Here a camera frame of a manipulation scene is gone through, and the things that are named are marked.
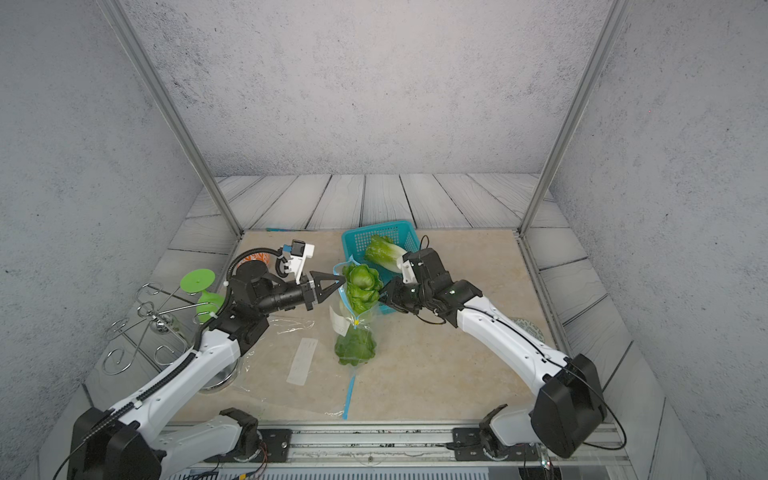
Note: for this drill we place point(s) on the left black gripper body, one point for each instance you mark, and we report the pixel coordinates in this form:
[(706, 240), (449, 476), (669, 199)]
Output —
[(308, 293)]

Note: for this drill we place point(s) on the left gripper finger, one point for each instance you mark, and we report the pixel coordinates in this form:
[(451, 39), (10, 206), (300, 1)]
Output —
[(318, 276), (326, 287)]

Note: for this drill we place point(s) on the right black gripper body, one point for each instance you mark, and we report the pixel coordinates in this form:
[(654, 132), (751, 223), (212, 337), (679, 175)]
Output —
[(395, 294)]

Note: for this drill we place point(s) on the chinese cabbage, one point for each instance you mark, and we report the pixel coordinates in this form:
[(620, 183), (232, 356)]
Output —
[(356, 347), (362, 287), (384, 253)]

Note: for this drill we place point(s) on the teal plastic basket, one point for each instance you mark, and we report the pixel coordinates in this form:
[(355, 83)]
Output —
[(400, 232)]

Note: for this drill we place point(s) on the clear zipper bag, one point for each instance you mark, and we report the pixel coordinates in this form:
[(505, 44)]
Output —
[(353, 316), (293, 373)]

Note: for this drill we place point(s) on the chinese cabbage top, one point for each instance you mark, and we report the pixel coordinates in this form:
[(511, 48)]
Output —
[(384, 253)]

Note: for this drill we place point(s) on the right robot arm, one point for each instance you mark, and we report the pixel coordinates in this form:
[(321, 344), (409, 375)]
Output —
[(569, 402)]

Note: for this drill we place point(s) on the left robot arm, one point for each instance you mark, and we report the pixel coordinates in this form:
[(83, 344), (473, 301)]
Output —
[(126, 441)]

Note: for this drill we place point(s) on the orange patterned bowl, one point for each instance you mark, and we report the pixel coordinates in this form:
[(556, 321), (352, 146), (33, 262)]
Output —
[(260, 256)]

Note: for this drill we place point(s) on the green plastic goblet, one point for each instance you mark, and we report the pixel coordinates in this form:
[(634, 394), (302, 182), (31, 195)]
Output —
[(197, 282)]

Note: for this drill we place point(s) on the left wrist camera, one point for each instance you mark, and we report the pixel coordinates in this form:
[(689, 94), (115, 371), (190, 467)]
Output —
[(293, 259)]

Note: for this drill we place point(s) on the metal wire cup rack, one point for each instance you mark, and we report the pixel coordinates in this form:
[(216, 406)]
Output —
[(161, 329)]

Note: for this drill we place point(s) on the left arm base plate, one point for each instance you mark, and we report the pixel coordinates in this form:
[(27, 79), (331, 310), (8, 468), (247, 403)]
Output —
[(270, 445)]

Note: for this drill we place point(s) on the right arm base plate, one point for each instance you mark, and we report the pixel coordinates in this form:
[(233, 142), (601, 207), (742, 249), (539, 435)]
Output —
[(474, 444)]

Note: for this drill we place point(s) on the left aluminium frame post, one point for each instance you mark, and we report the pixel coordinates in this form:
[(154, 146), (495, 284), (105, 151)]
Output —
[(129, 40)]

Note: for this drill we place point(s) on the aluminium frame post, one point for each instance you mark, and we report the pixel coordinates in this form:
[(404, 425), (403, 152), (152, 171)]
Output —
[(597, 60), (129, 40)]

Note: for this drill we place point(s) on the right aluminium frame post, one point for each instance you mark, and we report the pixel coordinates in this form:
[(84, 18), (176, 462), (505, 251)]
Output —
[(597, 60)]

